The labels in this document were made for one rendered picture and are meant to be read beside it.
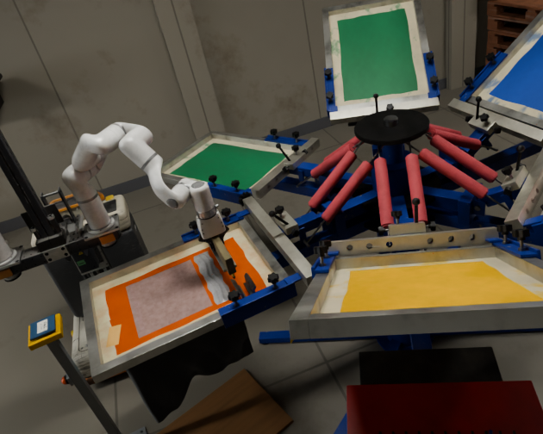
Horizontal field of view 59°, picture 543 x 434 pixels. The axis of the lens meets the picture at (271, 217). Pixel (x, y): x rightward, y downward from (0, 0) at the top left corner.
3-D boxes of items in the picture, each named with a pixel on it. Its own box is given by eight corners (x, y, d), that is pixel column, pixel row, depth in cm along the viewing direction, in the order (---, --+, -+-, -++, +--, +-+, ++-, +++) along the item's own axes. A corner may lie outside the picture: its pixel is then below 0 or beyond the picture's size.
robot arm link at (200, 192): (167, 188, 181) (179, 175, 188) (175, 210, 187) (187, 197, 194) (201, 189, 175) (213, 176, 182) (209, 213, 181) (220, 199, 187)
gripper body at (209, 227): (215, 202, 190) (222, 225, 196) (191, 211, 188) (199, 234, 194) (221, 210, 184) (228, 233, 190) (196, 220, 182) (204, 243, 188)
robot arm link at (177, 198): (150, 161, 187) (190, 196, 191) (131, 178, 178) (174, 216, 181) (159, 149, 181) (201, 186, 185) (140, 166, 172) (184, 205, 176)
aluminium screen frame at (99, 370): (95, 384, 166) (90, 377, 164) (83, 288, 213) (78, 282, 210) (296, 291, 184) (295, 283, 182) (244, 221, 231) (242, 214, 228)
